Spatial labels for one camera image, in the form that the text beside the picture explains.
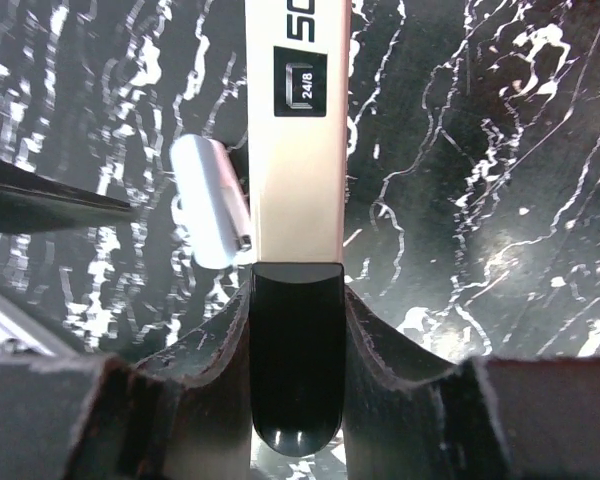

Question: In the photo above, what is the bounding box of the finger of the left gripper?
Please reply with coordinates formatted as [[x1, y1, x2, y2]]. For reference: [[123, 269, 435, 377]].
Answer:
[[0, 159, 135, 234]]

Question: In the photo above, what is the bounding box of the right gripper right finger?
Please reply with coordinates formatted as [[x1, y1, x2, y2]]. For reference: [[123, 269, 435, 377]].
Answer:
[[343, 291, 600, 479]]

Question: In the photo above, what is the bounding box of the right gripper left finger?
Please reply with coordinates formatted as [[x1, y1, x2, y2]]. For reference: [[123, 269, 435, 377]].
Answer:
[[0, 289, 251, 479]]

